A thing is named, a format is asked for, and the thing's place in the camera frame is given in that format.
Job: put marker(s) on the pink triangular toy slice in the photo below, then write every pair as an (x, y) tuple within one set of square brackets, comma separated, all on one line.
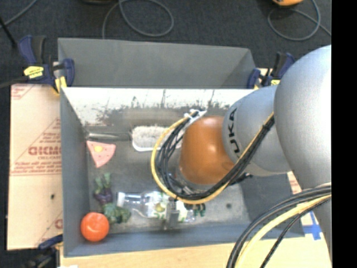
[(100, 152)]

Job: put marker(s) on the clear plastic bottle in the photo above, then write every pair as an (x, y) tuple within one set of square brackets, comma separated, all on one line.
[(145, 204)]

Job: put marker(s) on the green toy broccoli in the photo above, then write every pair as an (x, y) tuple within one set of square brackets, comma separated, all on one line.
[(115, 214)]

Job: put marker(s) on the orange ball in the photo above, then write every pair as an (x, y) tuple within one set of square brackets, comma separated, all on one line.
[(94, 227)]

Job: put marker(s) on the purple and green toy vegetable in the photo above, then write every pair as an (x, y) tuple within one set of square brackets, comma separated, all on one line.
[(103, 193)]

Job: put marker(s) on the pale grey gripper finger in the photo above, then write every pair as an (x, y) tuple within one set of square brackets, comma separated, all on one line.
[(174, 217)]

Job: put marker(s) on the brown cardboard board red print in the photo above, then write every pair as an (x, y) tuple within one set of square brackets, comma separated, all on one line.
[(33, 183)]

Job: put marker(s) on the grey metal bin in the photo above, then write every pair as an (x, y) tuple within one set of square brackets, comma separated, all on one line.
[(139, 66)]

